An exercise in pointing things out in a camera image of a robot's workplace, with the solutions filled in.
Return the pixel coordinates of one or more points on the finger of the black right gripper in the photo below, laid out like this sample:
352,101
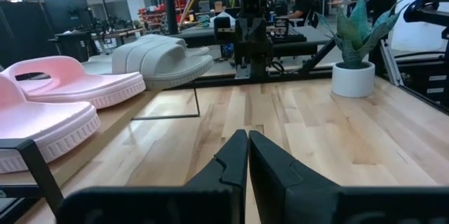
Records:
247,30
257,30

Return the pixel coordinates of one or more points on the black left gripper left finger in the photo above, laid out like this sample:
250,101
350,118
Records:
175,206

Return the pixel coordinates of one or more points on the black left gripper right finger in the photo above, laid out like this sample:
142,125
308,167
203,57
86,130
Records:
315,206

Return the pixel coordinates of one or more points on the grey foam slide sandal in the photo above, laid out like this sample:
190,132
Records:
200,52
165,62

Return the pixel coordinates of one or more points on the pink foam slide sandal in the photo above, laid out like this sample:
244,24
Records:
87,87
42,122

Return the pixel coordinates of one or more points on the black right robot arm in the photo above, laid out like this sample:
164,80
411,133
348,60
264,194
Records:
252,57

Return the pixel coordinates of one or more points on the grey desk with monitor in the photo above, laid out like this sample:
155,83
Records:
200,36

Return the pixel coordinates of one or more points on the backlit computer keyboard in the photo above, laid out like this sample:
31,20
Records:
296,37

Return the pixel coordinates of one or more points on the person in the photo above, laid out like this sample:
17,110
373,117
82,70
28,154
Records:
303,4

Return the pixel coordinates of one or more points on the grey desk with keyboard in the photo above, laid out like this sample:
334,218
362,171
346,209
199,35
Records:
315,36

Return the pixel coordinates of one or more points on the black metal pole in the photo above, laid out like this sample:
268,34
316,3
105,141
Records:
319,55
169,3

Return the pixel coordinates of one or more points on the red storage rack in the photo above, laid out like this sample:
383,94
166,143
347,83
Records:
152,17

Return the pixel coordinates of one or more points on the teal snake plant white pot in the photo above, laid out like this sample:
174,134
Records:
352,80

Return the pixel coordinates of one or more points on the black partition panel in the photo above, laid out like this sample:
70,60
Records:
35,31

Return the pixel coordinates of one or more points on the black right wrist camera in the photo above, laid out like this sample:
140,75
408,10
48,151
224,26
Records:
252,6

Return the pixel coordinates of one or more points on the black aluminium table frame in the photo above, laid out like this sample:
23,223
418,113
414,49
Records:
298,74

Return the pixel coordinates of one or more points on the wooden shelf with black frame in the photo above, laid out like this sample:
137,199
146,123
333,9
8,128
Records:
112,115

